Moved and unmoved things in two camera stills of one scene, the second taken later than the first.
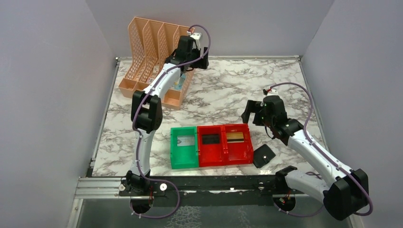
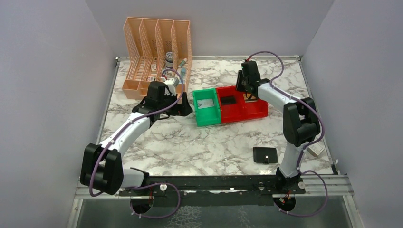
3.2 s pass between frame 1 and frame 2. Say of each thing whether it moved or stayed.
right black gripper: moved
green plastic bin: moved
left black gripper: moved
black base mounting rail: stayed
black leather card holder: moved
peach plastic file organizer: stayed
